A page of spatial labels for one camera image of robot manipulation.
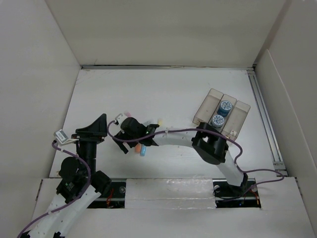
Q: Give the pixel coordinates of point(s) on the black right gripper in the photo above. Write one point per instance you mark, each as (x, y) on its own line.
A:
(122, 135)

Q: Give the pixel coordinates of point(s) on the clear three-compartment organizer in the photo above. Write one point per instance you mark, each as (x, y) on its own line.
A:
(234, 120)

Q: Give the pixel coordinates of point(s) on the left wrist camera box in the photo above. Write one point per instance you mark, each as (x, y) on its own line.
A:
(61, 137)

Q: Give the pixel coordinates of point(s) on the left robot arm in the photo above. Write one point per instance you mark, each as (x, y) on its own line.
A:
(80, 183)

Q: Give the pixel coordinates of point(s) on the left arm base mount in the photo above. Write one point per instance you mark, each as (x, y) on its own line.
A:
(114, 198)

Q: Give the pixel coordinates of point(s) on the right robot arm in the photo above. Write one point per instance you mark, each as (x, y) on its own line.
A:
(210, 144)

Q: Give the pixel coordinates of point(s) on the blue highlighter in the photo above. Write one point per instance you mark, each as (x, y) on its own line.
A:
(143, 150)

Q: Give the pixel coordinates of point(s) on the aluminium rail right side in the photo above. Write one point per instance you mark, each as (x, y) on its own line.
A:
(277, 159)

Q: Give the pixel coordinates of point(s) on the orange highlighter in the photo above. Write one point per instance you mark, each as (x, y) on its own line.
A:
(137, 148)

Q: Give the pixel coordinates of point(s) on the blue patterned tape roll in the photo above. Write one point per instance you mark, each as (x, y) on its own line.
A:
(217, 121)

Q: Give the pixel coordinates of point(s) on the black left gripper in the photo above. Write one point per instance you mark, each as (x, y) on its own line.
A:
(95, 132)

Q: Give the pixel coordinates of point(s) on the white eraser block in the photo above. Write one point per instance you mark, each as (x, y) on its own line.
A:
(232, 135)

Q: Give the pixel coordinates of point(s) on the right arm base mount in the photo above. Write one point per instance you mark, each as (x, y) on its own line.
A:
(225, 197)

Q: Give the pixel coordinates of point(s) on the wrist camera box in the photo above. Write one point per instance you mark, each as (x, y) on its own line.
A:
(121, 117)
(61, 137)

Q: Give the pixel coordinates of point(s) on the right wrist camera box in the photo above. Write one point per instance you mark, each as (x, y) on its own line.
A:
(121, 117)

